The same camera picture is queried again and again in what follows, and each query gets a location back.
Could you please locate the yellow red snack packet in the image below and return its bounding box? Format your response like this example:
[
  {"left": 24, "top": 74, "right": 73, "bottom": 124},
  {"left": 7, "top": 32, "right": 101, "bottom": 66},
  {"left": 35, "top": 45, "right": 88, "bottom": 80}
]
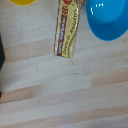
[{"left": 53, "top": 0, "right": 82, "bottom": 59}]

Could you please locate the black fabric storage box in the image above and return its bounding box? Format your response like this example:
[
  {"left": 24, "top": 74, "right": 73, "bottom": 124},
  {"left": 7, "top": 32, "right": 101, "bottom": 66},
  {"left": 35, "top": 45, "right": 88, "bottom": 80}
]
[{"left": 0, "top": 33, "right": 6, "bottom": 98}]

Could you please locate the blue plastic bowl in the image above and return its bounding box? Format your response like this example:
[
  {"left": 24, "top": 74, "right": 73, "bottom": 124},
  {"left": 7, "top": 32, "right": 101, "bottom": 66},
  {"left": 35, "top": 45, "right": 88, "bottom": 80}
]
[{"left": 86, "top": 0, "right": 128, "bottom": 42}]

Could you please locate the yellow plastic bowl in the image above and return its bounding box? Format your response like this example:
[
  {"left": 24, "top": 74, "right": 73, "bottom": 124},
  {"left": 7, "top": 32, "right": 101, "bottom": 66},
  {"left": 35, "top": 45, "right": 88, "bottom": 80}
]
[{"left": 8, "top": 0, "right": 37, "bottom": 6}]

